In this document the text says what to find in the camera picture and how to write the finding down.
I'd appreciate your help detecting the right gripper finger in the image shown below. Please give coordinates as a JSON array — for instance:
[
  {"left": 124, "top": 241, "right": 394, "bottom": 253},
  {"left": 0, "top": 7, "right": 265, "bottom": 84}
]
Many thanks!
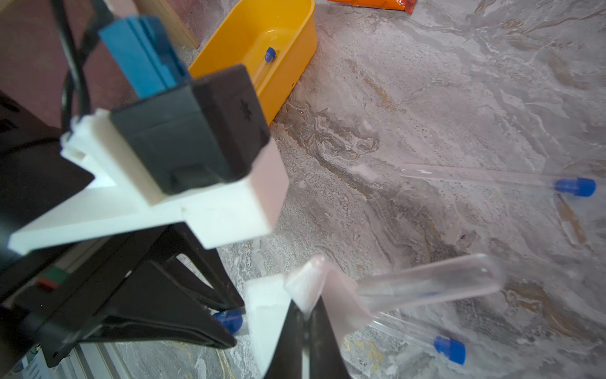
[
  {"left": 264, "top": 301, "right": 306, "bottom": 379},
  {"left": 309, "top": 298, "right": 350, "bottom": 379}
]

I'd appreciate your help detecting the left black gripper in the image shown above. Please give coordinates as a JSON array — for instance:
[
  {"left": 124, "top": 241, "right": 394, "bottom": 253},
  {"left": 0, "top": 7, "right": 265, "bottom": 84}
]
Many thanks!
[{"left": 1, "top": 94, "right": 114, "bottom": 376}]

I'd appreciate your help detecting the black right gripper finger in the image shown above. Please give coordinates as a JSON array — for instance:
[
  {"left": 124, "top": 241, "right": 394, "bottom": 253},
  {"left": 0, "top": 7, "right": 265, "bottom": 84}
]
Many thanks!
[
  {"left": 40, "top": 262, "right": 237, "bottom": 367},
  {"left": 156, "top": 224, "right": 244, "bottom": 311}
]

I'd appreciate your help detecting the orange snack bag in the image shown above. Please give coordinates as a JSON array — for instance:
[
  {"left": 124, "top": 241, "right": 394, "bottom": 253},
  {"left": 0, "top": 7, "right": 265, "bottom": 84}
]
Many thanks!
[{"left": 331, "top": 0, "right": 417, "bottom": 15}]

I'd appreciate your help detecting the wooden shelf unit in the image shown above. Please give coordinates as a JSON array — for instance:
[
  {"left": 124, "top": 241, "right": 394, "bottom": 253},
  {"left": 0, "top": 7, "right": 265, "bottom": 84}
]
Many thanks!
[{"left": 134, "top": 0, "right": 200, "bottom": 49}]

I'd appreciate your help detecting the test tube blue cap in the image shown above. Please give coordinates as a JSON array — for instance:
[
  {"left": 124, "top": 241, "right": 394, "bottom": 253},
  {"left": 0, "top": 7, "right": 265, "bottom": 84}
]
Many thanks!
[
  {"left": 240, "top": 254, "right": 506, "bottom": 333},
  {"left": 369, "top": 313, "right": 467, "bottom": 366},
  {"left": 252, "top": 47, "right": 277, "bottom": 90},
  {"left": 401, "top": 164, "right": 598, "bottom": 197}
]

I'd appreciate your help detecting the yellow plastic tray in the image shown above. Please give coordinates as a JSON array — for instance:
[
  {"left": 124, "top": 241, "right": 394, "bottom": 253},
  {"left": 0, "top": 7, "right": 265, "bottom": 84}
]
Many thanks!
[{"left": 189, "top": 0, "right": 318, "bottom": 123}]

